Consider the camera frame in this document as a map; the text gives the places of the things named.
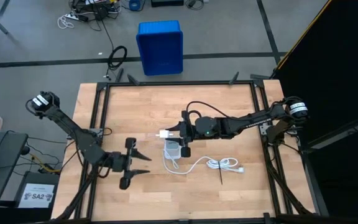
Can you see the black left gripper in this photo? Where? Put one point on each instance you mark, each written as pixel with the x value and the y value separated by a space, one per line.
pixel 123 161

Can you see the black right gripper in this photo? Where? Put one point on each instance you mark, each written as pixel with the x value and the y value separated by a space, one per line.
pixel 187 132

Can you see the white power strip tower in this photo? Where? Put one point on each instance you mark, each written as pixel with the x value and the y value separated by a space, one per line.
pixel 172 149

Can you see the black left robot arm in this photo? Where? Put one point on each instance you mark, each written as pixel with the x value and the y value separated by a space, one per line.
pixel 73 133

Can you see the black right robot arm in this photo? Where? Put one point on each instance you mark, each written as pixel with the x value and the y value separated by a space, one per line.
pixel 247 119

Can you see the blue plastic bin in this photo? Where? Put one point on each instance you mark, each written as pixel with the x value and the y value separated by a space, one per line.
pixel 160 46

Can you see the black box with SA2 label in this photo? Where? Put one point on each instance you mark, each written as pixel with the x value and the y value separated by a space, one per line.
pixel 37 196

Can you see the black flat box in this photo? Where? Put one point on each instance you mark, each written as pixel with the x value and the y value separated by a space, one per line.
pixel 166 3

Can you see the small black adapter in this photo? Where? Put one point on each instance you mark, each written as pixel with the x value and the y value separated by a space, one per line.
pixel 192 3

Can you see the black power brick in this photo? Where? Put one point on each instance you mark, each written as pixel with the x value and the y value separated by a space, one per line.
pixel 101 13

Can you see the white floor power strip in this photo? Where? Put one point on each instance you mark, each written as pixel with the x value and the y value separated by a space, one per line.
pixel 73 16

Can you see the black partition panel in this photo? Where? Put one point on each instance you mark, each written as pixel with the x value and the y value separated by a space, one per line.
pixel 337 77

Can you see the black aluminium table frame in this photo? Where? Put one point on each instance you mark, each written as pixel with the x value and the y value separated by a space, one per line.
pixel 179 83

